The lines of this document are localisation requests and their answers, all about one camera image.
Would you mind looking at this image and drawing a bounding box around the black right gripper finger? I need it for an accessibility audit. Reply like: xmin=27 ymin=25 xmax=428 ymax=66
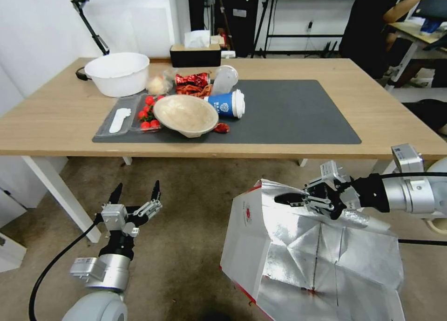
xmin=274 ymin=191 xmax=333 ymax=211
xmin=303 ymin=181 xmax=329 ymax=196

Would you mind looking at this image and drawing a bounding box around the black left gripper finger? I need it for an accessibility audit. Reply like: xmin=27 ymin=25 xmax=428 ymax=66
xmin=134 ymin=180 xmax=164 ymax=219
xmin=103 ymin=182 xmax=124 ymax=207

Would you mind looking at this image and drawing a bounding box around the white foil-lined delivery bag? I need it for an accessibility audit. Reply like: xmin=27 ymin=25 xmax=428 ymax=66
xmin=219 ymin=178 xmax=406 ymax=321

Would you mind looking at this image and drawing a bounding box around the clear plastic food container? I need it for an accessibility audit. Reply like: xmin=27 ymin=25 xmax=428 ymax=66
xmin=95 ymin=93 xmax=165 ymax=137

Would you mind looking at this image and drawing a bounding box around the bun in clear bag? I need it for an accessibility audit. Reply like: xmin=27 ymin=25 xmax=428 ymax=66
xmin=145 ymin=74 xmax=172 ymax=96

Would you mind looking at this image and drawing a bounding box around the white table leg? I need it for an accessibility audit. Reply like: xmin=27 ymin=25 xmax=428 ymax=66
xmin=21 ymin=156 xmax=102 ymax=245

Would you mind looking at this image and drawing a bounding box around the dark grey table mat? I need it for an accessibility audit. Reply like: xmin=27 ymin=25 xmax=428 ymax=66
xmin=92 ymin=79 xmax=362 ymax=145

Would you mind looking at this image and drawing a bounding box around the white cabinet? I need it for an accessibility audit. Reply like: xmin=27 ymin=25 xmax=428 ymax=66
xmin=0 ymin=156 xmax=69 ymax=273

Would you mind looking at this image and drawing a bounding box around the beige paper bowl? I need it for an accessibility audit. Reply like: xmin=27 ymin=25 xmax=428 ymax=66
xmin=152 ymin=94 xmax=220 ymax=140

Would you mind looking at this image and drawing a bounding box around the black chair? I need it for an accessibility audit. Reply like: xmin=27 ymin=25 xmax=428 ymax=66
xmin=400 ymin=98 xmax=447 ymax=137

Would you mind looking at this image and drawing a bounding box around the blue paper coffee cup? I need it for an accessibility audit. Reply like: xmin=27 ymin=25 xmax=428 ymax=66
xmin=203 ymin=89 xmax=246 ymax=120

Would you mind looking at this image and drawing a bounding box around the white plastic basin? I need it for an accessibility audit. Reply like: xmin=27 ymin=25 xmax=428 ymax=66
xmin=84 ymin=52 xmax=151 ymax=98

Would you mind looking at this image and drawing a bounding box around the red crumpled snack wrapper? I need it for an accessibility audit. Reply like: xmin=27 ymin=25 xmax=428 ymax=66
xmin=175 ymin=84 xmax=214 ymax=98

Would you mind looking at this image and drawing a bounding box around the crushed red drink can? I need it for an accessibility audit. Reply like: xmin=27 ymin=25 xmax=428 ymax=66
xmin=174 ymin=72 xmax=211 ymax=87

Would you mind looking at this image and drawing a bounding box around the clear plastic cup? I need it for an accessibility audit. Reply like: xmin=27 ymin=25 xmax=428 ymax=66
xmin=210 ymin=65 xmax=239 ymax=96

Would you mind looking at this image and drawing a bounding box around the black tissue box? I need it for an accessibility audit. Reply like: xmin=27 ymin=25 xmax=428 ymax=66
xmin=169 ymin=44 xmax=223 ymax=68

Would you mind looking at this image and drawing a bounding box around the person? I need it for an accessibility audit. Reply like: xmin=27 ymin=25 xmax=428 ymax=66
xmin=339 ymin=0 xmax=447 ymax=89

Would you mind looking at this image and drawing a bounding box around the wooden desk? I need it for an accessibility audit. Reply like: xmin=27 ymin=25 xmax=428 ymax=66
xmin=384 ymin=16 xmax=447 ymax=92

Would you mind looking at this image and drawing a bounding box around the black desk lamp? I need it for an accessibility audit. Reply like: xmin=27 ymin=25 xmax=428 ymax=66
xmin=70 ymin=0 xmax=115 ymax=81

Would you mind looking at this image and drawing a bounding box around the white tissue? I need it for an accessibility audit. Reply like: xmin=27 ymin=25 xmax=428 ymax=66
xmin=183 ymin=30 xmax=211 ymax=49

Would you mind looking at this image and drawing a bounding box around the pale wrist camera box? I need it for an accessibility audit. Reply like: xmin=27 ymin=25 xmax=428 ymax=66
xmin=101 ymin=203 xmax=127 ymax=232
xmin=319 ymin=161 xmax=347 ymax=186

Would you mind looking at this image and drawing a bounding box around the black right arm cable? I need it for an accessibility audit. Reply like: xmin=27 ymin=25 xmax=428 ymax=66
xmin=349 ymin=171 xmax=447 ymax=183

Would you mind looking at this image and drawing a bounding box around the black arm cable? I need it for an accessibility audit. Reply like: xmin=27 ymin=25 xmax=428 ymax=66
xmin=349 ymin=171 xmax=447 ymax=183
xmin=28 ymin=212 xmax=105 ymax=321

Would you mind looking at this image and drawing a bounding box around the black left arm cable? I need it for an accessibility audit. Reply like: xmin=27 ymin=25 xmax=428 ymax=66
xmin=28 ymin=212 xmax=105 ymax=321

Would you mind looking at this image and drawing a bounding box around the black metal stand frame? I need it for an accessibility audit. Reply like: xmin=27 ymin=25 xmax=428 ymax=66
xmin=252 ymin=0 xmax=346 ymax=59

